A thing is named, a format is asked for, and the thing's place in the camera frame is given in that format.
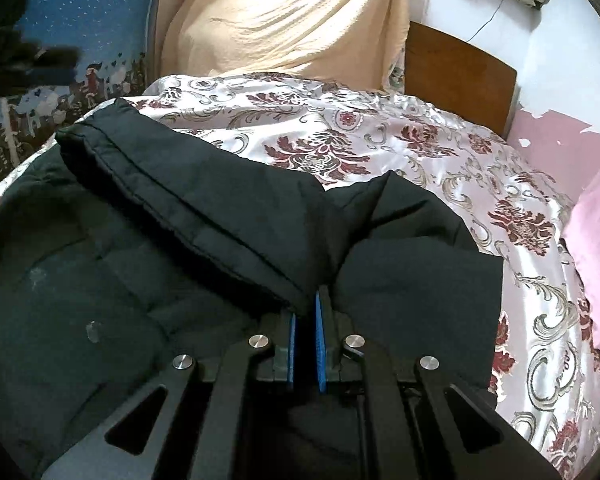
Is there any black padded jacket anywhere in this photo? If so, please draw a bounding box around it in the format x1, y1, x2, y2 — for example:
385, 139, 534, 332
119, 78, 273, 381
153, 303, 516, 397
0, 100, 503, 479

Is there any blue starry patterned curtain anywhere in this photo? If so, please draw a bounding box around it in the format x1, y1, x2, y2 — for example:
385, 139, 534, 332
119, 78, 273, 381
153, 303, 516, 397
0, 0, 150, 181

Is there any floral satin bedspread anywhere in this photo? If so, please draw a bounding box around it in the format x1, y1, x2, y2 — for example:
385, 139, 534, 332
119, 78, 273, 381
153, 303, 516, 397
0, 73, 600, 479

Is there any beige hanging sheet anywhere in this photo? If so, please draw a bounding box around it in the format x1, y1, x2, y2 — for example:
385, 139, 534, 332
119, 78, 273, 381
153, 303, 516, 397
160, 0, 411, 90

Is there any brown wooden headboard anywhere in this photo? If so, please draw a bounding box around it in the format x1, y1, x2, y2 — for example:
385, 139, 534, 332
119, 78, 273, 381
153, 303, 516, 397
404, 22, 517, 138

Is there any thin black wall cable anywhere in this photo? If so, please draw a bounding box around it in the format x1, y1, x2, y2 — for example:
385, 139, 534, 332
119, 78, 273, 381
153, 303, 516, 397
465, 0, 513, 44

